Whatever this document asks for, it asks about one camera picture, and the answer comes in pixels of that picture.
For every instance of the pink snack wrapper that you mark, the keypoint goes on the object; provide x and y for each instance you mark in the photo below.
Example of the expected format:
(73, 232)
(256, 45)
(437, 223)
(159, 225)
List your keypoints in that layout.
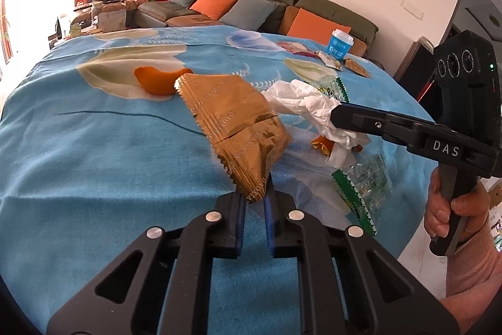
(296, 47)

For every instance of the white wall outlet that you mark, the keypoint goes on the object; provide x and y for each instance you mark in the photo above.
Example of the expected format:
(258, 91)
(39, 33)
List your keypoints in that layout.
(413, 8)

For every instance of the large orange peel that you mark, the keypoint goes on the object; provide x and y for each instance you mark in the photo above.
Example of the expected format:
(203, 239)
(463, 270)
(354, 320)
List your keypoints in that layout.
(155, 80)

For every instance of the gold snack wrapper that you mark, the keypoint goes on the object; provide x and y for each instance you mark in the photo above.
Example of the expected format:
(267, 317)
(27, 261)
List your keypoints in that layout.
(235, 123)

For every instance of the brown snack wrapper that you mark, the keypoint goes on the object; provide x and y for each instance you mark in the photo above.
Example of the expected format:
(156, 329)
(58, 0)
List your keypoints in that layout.
(357, 67)

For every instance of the blue printed blanket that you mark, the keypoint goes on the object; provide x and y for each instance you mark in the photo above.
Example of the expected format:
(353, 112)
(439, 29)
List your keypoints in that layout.
(98, 162)

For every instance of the green clear plastic wrapper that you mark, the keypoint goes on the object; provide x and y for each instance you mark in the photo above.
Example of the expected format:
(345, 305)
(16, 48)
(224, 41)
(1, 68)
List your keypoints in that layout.
(331, 85)
(364, 182)

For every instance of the white tissue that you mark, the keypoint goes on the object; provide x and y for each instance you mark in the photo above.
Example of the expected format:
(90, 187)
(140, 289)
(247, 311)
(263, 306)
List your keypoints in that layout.
(302, 99)

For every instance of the coffee table with jars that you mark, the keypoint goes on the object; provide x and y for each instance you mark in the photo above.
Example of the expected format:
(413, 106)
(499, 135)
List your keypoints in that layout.
(90, 21)

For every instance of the person's right hand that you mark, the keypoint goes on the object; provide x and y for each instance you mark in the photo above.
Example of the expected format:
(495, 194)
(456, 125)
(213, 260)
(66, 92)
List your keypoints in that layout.
(470, 207)

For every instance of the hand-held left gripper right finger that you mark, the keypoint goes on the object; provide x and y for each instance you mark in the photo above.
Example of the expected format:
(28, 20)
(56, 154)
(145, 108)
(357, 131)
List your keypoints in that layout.
(268, 217)

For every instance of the window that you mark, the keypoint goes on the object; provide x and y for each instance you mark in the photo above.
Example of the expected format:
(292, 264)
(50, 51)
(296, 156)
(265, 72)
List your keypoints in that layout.
(39, 5)

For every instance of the blue and white cup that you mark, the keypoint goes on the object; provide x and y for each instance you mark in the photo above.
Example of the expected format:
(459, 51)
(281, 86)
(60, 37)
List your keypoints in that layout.
(340, 46)

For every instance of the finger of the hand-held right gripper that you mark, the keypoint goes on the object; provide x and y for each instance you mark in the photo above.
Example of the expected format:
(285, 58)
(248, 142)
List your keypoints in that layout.
(364, 123)
(368, 108)

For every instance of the small orange peel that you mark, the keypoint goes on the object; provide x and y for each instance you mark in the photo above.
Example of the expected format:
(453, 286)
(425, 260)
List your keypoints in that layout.
(322, 144)

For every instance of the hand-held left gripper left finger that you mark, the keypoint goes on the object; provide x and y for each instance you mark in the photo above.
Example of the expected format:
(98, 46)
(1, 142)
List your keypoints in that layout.
(238, 233)

